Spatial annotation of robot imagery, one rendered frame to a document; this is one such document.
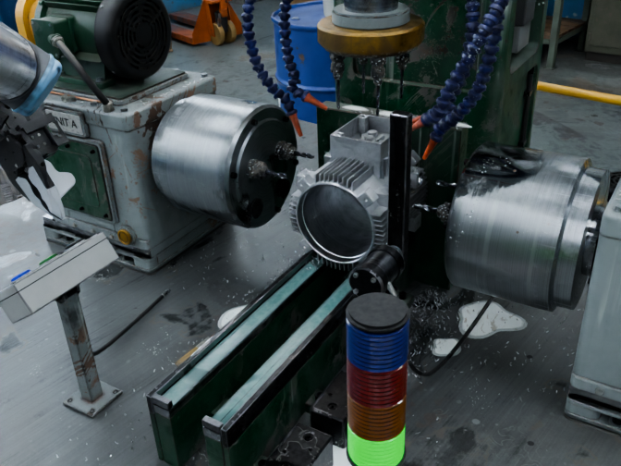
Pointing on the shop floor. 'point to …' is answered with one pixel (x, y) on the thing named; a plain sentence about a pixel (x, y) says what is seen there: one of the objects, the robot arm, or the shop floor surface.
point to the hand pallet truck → (208, 24)
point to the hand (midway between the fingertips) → (54, 214)
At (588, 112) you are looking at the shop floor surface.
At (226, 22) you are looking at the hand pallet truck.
